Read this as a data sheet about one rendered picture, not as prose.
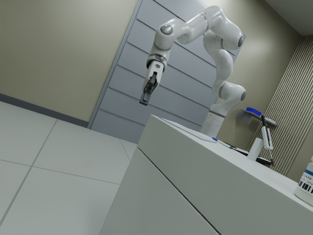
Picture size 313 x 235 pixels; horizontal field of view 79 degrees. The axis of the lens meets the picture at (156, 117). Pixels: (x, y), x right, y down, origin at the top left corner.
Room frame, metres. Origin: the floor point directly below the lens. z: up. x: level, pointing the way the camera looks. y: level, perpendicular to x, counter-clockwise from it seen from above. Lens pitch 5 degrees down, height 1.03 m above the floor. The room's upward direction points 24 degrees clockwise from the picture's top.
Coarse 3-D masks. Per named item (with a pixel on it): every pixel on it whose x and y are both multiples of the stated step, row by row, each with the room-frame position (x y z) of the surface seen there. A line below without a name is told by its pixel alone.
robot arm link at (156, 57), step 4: (152, 56) 0.76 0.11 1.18; (156, 56) 0.76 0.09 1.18; (160, 56) 0.76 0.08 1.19; (148, 60) 0.77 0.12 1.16; (152, 60) 0.76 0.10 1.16; (156, 60) 0.75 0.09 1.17; (160, 60) 0.75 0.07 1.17; (164, 60) 0.77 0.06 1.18; (164, 64) 0.76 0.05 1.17; (164, 68) 0.78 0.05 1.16
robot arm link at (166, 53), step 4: (172, 44) 0.83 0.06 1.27; (152, 48) 0.78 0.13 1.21; (156, 48) 0.77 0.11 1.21; (160, 48) 0.76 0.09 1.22; (152, 52) 0.77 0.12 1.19; (156, 52) 0.76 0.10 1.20; (160, 52) 0.77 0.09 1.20; (164, 52) 0.77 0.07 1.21; (168, 52) 0.78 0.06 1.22; (148, 56) 0.79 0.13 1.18; (164, 56) 0.77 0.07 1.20; (168, 56) 0.79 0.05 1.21; (168, 60) 0.80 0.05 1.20
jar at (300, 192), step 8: (312, 160) 0.37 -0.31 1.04; (312, 168) 0.35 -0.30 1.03; (304, 176) 0.36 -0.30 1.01; (312, 176) 0.35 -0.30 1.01; (304, 184) 0.35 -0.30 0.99; (312, 184) 0.34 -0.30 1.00; (296, 192) 0.36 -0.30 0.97; (304, 192) 0.34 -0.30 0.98; (312, 192) 0.33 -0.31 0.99; (304, 200) 0.34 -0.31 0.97; (312, 200) 0.33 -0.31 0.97
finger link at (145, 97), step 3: (147, 87) 0.71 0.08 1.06; (147, 90) 0.70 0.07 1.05; (150, 90) 0.70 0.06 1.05; (144, 93) 0.71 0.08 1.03; (147, 93) 0.71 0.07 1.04; (144, 96) 0.70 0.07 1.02; (147, 96) 0.70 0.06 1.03; (150, 96) 0.71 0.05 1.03; (141, 99) 0.70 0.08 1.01; (144, 99) 0.69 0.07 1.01; (147, 99) 0.70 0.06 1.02; (141, 102) 0.69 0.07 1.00; (144, 102) 0.70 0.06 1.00; (147, 102) 0.70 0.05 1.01
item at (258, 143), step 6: (264, 126) 0.70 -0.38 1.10; (264, 132) 0.70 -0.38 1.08; (258, 138) 0.71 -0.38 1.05; (264, 138) 0.69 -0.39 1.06; (270, 138) 0.70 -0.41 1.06; (258, 144) 0.70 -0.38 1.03; (264, 144) 0.69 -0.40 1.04; (270, 144) 0.69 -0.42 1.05; (252, 150) 0.71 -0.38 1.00; (258, 150) 0.71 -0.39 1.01; (252, 156) 0.70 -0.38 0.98
